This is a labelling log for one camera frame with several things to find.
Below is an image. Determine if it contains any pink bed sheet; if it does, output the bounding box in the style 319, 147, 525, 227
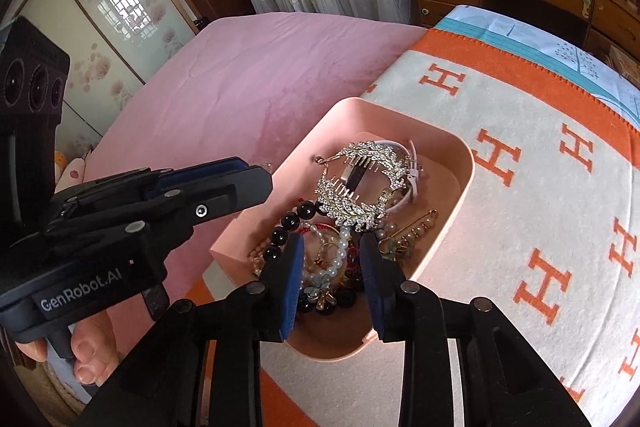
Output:
81, 10, 429, 358

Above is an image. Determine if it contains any large pearl bracelet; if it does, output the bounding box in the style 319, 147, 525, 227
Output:
301, 223, 354, 291

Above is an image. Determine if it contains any blue patterned sheet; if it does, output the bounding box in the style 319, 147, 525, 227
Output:
435, 5, 639, 128

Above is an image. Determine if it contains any left hand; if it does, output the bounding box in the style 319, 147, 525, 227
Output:
15, 311, 120, 387

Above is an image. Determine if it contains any black bead bracelet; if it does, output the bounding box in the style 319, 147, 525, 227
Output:
261, 199, 352, 316

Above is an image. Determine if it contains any gold pearl safety pin brooch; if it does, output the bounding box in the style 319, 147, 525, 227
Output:
378, 208, 438, 248

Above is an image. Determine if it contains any floral glass wardrobe door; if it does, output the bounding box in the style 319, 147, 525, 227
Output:
17, 0, 195, 158

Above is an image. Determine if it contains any gold leaf hair comb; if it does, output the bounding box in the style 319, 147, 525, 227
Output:
314, 140, 421, 232

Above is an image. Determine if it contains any orange grey H blanket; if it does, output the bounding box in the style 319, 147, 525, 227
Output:
184, 26, 640, 427

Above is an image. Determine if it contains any gold flower earring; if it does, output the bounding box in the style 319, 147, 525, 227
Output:
378, 239, 411, 262

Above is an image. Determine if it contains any pink plastic tray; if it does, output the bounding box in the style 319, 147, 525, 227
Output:
212, 98, 474, 361

